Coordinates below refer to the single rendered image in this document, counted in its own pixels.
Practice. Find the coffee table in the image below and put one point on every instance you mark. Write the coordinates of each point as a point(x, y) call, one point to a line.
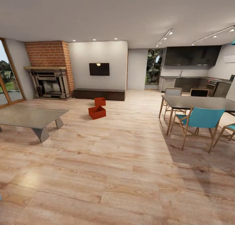
point(31, 117)

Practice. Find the wall mounted tv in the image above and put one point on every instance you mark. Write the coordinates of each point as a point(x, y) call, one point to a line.
point(99, 69)

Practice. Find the storage box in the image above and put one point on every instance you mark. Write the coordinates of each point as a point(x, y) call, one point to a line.
point(97, 112)
point(100, 101)

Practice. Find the dishwasher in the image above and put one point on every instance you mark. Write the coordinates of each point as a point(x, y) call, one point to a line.
point(168, 83)

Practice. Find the wood fireplace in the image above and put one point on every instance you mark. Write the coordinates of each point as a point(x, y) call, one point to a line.
point(50, 84)

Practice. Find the breakfast table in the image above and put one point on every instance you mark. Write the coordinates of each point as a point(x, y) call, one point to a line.
point(186, 102)

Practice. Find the fixed window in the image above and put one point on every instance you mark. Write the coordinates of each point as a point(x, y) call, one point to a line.
point(153, 71)

